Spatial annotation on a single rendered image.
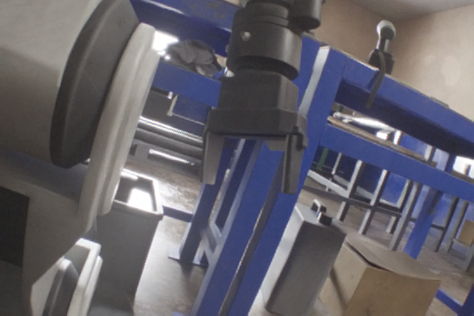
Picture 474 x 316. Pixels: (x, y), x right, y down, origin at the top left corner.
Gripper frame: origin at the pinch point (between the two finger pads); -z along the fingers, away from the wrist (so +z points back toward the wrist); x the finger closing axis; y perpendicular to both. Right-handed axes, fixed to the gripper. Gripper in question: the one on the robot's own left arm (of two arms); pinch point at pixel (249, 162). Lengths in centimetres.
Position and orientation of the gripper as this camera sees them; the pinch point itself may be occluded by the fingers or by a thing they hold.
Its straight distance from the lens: 41.6
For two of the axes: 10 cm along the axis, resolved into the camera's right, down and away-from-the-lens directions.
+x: 8.2, 0.3, -5.7
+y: 5.5, 2.3, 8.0
